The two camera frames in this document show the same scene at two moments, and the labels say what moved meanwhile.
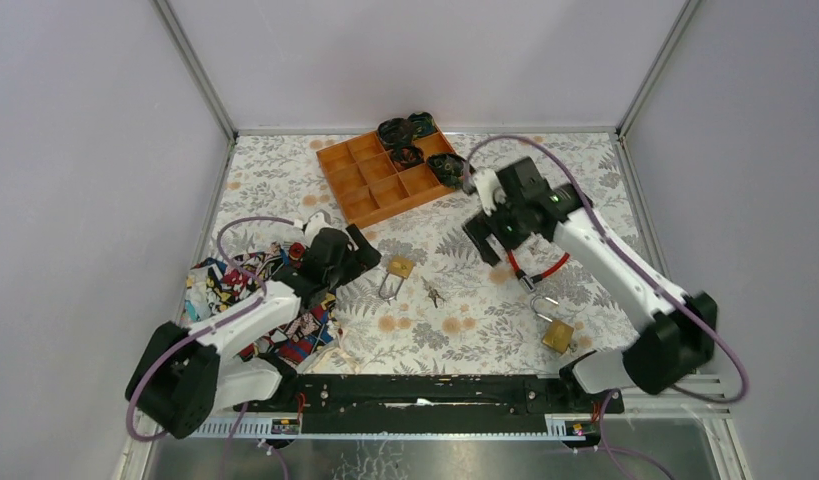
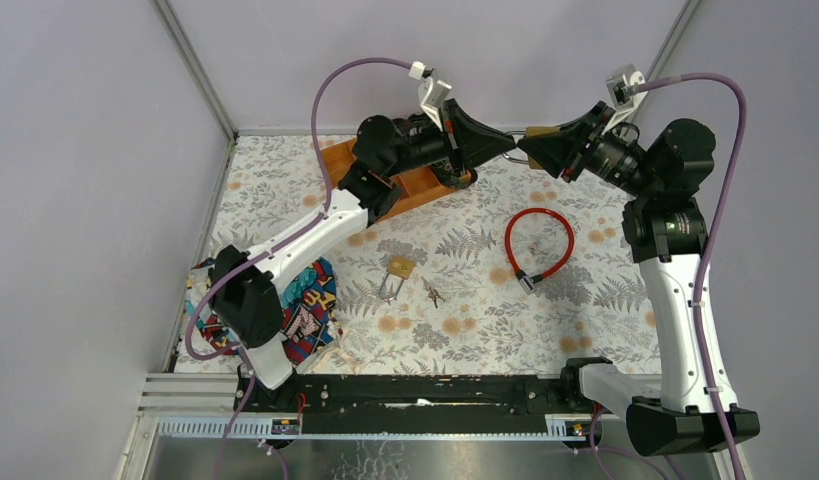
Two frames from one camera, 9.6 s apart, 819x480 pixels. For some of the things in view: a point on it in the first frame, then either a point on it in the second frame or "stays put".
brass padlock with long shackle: (398, 266) stays put
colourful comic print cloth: (215, 282) stays put
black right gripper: (480, 227) -> (562, 148)
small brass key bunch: (433, 293) stays put
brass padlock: (559, 334) -> (532, 131)
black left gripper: (355, 251) -> (453, 142)
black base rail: (432, 404) stays put
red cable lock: (530, 282) stays put
